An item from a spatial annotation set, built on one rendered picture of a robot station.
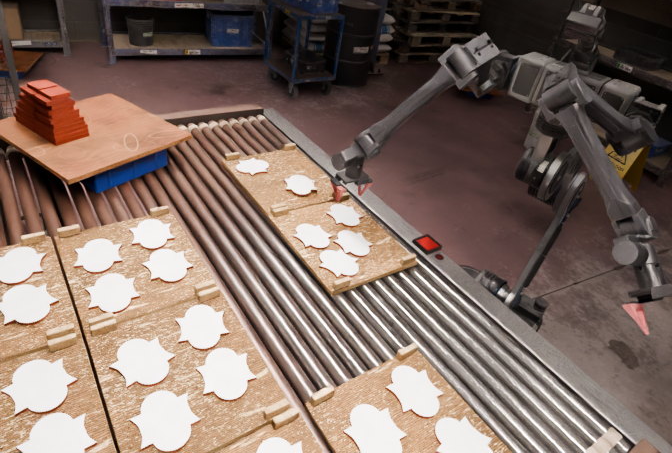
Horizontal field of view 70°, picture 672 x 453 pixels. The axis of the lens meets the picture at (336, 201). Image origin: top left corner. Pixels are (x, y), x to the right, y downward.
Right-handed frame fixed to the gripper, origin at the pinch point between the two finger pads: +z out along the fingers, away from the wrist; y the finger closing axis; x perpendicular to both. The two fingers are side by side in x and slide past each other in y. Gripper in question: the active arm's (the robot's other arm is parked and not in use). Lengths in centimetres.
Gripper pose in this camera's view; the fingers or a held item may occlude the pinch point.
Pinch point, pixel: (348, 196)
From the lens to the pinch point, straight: 170.7
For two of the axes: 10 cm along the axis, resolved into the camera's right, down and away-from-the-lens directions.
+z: -1.4, 8.2, 5.5
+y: 8.3, -2.0, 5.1
